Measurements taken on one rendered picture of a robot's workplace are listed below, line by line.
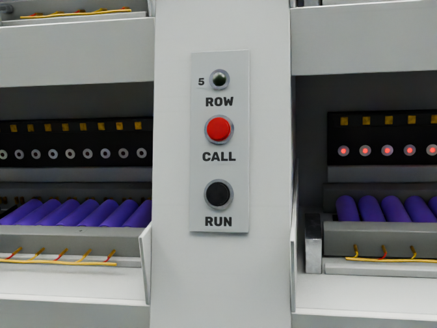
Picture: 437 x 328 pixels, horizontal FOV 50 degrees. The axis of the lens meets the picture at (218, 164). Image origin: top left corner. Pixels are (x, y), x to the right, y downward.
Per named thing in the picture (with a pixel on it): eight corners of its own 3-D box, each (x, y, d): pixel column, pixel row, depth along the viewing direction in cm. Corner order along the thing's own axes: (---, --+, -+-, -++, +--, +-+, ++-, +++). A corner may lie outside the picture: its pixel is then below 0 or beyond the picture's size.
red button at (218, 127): (229, 140, 31) (229, 116, 31) (206, 140, 31) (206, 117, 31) (232, 142, 32) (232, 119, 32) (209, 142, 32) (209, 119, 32)
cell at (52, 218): (82, 215, 48) (50, 243, 42) (66, 215, 48) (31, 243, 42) (80, 198, 47) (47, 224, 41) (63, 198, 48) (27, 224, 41)
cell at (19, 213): (45, 215, 48) (8, 242, 42) (29, 215, 49) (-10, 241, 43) (43, 198, 48) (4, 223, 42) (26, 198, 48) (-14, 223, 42)
